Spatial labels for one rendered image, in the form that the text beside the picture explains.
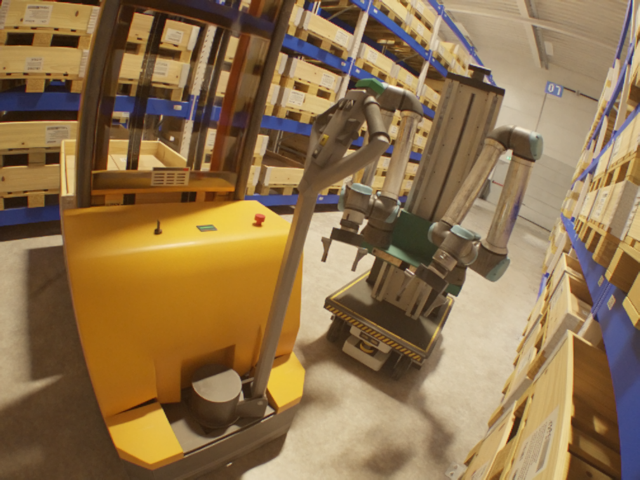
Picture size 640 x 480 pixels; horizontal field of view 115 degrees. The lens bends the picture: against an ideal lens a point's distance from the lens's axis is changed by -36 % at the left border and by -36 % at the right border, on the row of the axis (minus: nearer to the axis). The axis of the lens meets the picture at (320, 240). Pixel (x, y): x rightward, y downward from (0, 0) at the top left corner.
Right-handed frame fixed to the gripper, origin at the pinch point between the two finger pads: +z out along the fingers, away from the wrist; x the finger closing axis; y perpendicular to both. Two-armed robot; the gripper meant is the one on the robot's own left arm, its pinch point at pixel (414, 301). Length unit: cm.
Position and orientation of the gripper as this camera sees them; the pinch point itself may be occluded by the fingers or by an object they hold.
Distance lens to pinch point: 124.8
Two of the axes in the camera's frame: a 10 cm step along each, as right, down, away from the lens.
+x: 6.8, 5.3, -5.1
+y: -4.6, -2.3, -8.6
